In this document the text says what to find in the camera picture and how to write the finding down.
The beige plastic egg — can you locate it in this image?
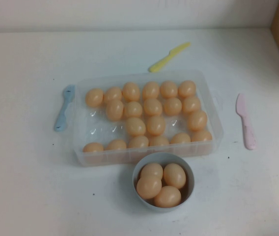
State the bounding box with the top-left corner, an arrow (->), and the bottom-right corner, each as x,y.
163,97 -> 183,116
123,101 -> 143,118
177,80 -> 197,98
160,80 -> 178,98
143,98 -> 163,117
146,115 -> 166,137
106,99 -> 124,121
84,88 -> 104,108
125,117 -> 147,137
163,163 -> 187,190
83,142 -> 105,153
187,110 -> 208,131
103,86 -> 123,104
122,82 -> 140,102
141,81 -> 160,100
128,135 -> 150,149
191,130 -> 213,143
153,185 -> 182,207
170,133 -> 192,145
149,136 -> 170,147
136,175 -> 163,200
139,162 -> 164,180
181,95 -> 202,114
106,139 -> 127,151

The clear plastic egg box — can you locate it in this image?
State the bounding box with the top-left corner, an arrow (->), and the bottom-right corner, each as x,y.
72,70 -> 224,168

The yellow plastic knife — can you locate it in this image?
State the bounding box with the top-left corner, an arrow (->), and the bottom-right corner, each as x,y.
148,42 -> 192,73

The pale blue round bowl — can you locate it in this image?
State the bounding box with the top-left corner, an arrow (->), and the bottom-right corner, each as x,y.
132,151 -> 195,213

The blue plastic knife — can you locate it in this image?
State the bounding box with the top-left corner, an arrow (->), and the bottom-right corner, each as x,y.
54,84 -> 76,133

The pink plastic knife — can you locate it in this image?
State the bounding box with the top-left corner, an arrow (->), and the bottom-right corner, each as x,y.
236,92 -> 257,150

